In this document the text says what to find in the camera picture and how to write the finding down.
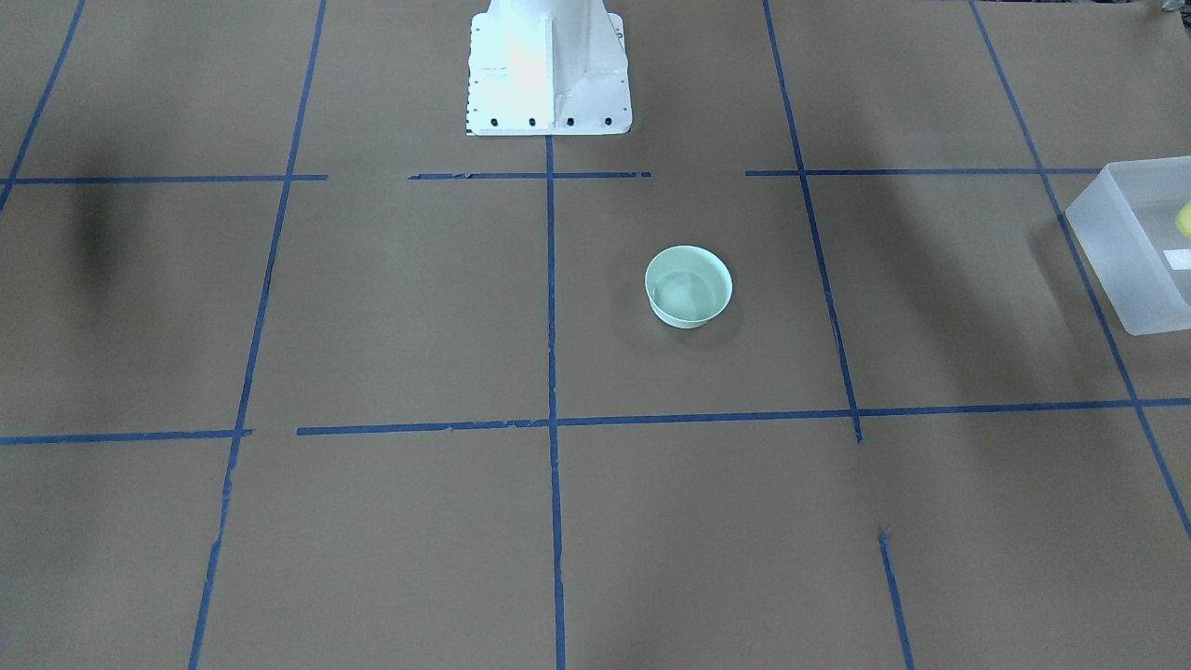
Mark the yellow plastic cup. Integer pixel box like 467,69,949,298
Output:
1174,202,1191,240

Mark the translucent white storage box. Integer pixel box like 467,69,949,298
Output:
1066,156,1190,336

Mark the mint green bowl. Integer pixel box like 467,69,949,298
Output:
644,245,732,328

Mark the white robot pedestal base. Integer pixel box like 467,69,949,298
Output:
464,1,634,137

